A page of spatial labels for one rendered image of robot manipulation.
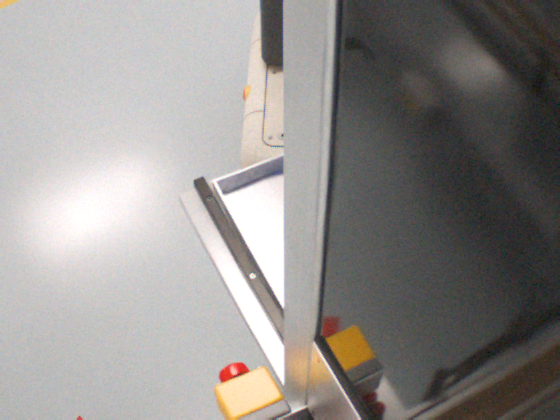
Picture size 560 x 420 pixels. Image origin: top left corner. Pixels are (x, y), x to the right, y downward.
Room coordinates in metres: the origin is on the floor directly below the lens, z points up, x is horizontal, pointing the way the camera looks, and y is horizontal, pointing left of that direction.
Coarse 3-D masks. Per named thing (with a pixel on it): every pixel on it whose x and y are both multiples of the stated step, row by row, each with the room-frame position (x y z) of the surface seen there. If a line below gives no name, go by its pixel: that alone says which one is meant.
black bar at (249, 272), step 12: (204, 180) 0.80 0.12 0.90; (204, 192) 0.78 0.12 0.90; (204, 204) 0.77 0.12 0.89; (216, 204) 0.76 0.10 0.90; (216, 216) 0.73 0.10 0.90; (228, 228) 0.71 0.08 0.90; (228, 240) 0.69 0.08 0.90; (240, 252) 0.67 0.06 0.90; (240, 264) 0.65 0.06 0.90; (252, 276) 0.63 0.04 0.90; (252, 288) 0.61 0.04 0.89; (264, 288) 0.61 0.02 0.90; (264, 300) 0.59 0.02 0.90; (264, 312) 0.58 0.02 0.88; (276, 312) 0.57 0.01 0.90; (276, 324) 0.55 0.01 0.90
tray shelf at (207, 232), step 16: (192, 192) 0.80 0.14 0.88; (192, 208) 0.76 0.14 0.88; (192, 224) 0.74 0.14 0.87; (208, 224) 0.73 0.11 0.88; (208, 240) 0.70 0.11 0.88; (208, 256) 0.69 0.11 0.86; (224, 256) 0.68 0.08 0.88; (224, 272) 0.65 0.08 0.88; (240, 272) 0.65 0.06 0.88; (240, 288) 0.62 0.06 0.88; (240, 304) 0.59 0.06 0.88; (256, 304) 0.59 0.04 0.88; (256, 320) 0.57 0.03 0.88; (256, 336) 0.54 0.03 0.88; (272, 336) 0.54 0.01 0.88; (272, 352) 0.51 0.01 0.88; (272, 368) 0.49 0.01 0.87
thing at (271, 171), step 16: (272, 160) 0.83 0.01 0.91; (224, 176) 0.80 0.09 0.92; (240, 176) 0.81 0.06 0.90; (256, 176) 0.82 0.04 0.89; (272, 176) 0.82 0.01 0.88; (224, 192) 0.79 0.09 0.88; (240, 192) 0.79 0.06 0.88; (256, 192) 0.79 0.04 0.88; (272, 192) 0.79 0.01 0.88; (224, 208) 0.75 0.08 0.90; (240, 208) 0.76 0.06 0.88; (256, 208) 0.76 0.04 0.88; (272, 208) 0.76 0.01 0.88; (240, 224) 0.73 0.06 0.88; (256, 224) 0.73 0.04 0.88; (272, 224) 0.73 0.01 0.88; (240, 240) 0.70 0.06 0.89; (256, 240) 0.70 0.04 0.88; (272, 240) 0.70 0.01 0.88; (256, 256) 0.65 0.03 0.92; (272, 256) 0.67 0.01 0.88; (272, 272) 0.65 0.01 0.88; (272, 288) 0.60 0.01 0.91
